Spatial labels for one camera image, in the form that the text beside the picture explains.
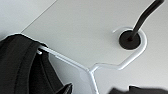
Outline white wardrobe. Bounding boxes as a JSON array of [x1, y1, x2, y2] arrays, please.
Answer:
[[19, 0, 168, 94]]

